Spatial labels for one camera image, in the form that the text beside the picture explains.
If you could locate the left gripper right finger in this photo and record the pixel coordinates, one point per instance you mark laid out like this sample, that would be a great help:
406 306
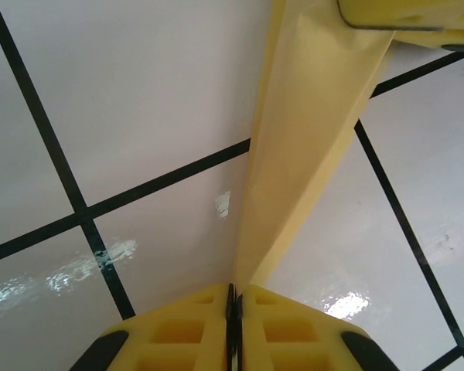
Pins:
294 336

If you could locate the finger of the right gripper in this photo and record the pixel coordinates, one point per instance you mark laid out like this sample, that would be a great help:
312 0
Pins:
410 11
448 38

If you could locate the yellow cloth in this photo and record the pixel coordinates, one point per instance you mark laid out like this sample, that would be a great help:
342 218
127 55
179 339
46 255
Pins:
305 116

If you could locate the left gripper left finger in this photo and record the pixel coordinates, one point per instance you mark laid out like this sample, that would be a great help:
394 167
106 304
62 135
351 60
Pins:
178 336

